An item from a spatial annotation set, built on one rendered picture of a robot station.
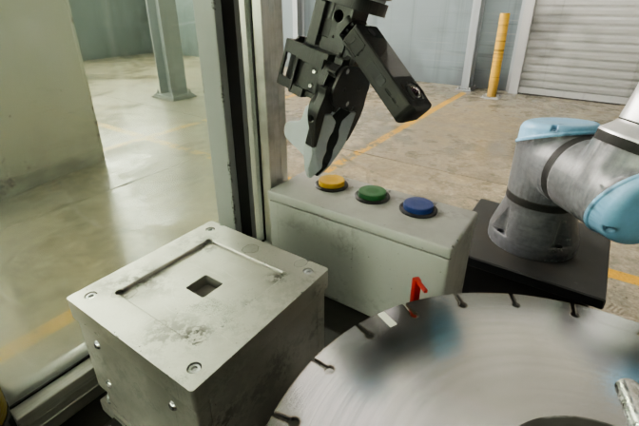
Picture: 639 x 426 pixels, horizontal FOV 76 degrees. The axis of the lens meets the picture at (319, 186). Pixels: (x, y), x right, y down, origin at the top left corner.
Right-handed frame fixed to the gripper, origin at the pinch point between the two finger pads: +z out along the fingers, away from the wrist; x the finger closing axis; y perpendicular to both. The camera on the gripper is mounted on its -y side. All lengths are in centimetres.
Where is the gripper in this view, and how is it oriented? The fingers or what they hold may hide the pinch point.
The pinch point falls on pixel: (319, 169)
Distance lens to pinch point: 51.0
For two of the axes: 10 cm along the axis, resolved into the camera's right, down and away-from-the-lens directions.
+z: -2.7, 8.6, 4.3
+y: -7.5, -4.7, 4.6
